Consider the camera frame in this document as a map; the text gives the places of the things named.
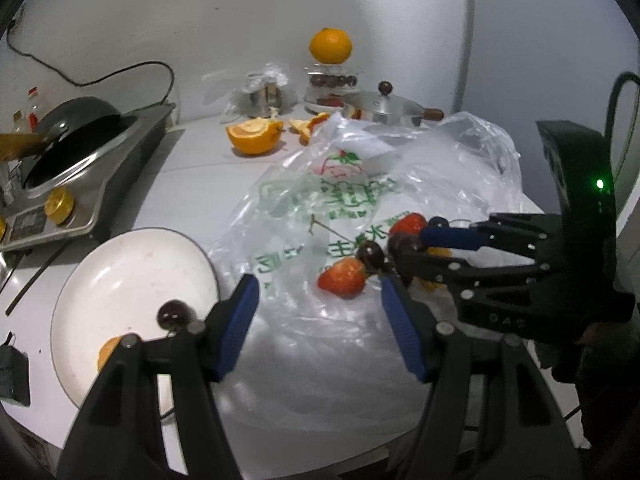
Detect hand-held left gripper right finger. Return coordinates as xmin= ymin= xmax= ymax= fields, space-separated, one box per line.
xmin=381 ymin=274 xmax=583 ymax=480

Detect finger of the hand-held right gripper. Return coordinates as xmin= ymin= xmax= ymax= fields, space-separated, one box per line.
xmin=390 ymin=247 xmax=556 ymax=291
xmin=421 ymin=214 xmax=563 ymax=266

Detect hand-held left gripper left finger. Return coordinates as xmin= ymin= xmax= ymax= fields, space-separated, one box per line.
xmin=57 ymin=274 xmax=261 ymax=480

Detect large tangerine piece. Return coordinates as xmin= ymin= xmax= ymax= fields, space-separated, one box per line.
xmin=415 ymin=245 xmax=451 ymax=293

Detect dark cherry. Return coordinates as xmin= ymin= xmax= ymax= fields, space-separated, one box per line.
xmin=309 ymin=214 xmax=386 ymax=271
xmin=389 ymin=234 xmax=426 ymax=261
xmin=157 ymin=299 xmax=195 ymax=333

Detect red strawberry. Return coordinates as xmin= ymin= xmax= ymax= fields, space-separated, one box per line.
xmin=387 ymin=212 xmax=428 ymax=237
xmin=318 ymin=257 xmax=367 ymax=299

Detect white plate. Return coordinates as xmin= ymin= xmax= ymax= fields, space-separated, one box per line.
xmin=50 ymin=228 xmax=221 ymax=411

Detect clear printed plastic bag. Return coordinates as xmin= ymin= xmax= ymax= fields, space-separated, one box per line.
xmin=207 ymin=110 xmax=526 ymax=431

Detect small tangerine segment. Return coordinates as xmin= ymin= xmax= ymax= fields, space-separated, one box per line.
xmin=97 ymin=336 xmax=123 ymax=373

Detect cut orange half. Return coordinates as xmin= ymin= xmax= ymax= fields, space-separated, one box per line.
xmin=226 ymin=117 xmax=284 ymax=157

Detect small orange wedges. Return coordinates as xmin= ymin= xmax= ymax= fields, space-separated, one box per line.
xmin=289 ymin=117 xmax=313 ymax=146

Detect clear container of cherries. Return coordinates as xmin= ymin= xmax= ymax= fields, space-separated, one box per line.
xmin=302 ymin=62 xmax=363 ymax=113

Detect steel induction cooker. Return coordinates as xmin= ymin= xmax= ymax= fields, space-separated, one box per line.
xmin=0 ymin=102 xmax=177 ymax=252

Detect dark chopstick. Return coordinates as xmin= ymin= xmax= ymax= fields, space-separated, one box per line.
xmin=5 ymin=245 xmax=68 ymax=317
xmin=0 ymin=254 xmax=24 ymax=295

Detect steel cup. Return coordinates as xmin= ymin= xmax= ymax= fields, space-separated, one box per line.
xmin=240 ymin=80 xmax=296 ymax=116

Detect whole orange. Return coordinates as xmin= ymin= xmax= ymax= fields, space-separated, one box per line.
xmin=309 ymin=27 xmax=353 ymax=65

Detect crumpled clear plastic bag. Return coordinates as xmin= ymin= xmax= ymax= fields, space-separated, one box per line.
xmin=202 ymin=62 xmax=301 ymax=123

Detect black box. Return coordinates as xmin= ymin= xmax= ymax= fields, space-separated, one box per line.
xmin=0 ymin=332 xmax=32 ymax=407

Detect red cap clear bottle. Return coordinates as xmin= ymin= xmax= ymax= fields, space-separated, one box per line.
xmin=25 ymin=87 xmax=43 ymax=133

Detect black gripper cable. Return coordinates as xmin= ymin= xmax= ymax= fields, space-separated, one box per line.
xmin=604 ymin=72 xmax=640 ymax=196

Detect black cooker power cable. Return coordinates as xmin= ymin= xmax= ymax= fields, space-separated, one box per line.
xmin=5 ymin=20 xmax=176 ymax=111

